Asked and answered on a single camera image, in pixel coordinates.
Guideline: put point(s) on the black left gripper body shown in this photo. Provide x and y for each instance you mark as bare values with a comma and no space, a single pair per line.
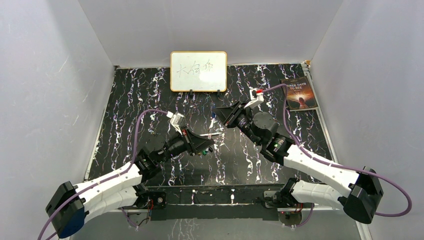
183,143

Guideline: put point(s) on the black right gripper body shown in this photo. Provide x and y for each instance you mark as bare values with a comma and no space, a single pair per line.
239,117

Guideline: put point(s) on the white pen blue cap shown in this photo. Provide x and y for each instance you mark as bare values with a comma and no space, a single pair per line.
213,116

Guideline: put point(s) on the white pen green tip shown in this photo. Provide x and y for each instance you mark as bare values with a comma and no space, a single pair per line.
211,134

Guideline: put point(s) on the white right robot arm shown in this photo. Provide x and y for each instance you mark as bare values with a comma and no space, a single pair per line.
357,192

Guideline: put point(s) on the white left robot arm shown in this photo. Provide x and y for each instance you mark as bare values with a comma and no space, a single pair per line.
73,205

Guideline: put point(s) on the dark Three Days book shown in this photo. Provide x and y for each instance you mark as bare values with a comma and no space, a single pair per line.
300,96

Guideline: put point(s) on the white dry-erase board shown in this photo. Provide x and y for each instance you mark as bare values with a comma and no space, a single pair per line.
198,71

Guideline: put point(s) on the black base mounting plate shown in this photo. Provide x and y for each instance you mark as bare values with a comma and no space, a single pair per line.
239,201

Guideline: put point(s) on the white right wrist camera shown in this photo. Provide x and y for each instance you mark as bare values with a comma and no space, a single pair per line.
256,98

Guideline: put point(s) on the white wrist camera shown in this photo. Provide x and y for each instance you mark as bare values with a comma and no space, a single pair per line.
256,98
177,121

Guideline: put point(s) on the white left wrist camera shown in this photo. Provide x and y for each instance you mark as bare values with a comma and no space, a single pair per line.
177,121

